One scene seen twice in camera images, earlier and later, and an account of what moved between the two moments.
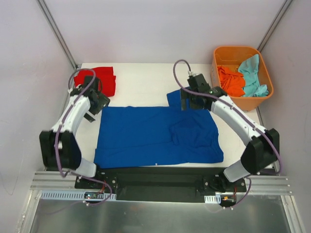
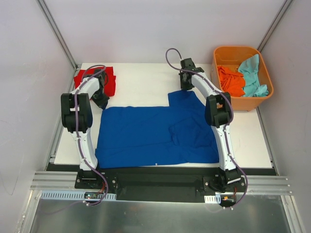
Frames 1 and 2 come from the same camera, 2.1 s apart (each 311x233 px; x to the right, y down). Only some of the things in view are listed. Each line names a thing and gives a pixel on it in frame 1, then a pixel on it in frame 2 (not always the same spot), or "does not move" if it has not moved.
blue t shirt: (155, 135) does not move
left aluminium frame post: (57, 33) does not move
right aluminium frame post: (274, 24) does not move
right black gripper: (184, 99) → (185, 84)
